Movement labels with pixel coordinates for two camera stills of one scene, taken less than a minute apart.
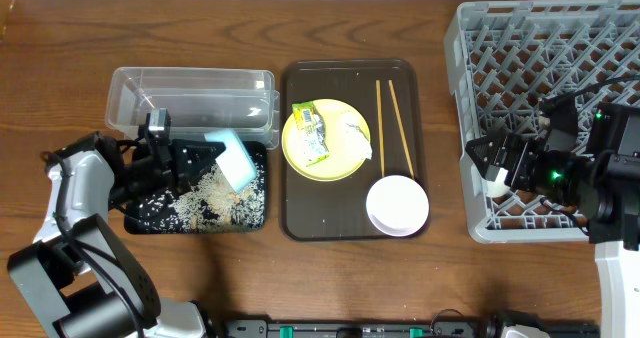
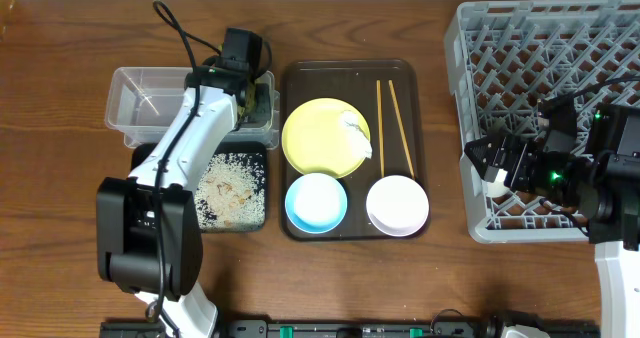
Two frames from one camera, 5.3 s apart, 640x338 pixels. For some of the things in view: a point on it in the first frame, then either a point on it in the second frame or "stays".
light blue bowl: [235, 161] -> [316, 203]
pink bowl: [397, 205] stays
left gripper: [175, 158] -> [248, 104]
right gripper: [498, 159] stays
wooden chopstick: [381, 127] stays
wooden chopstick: [407, 151] stays
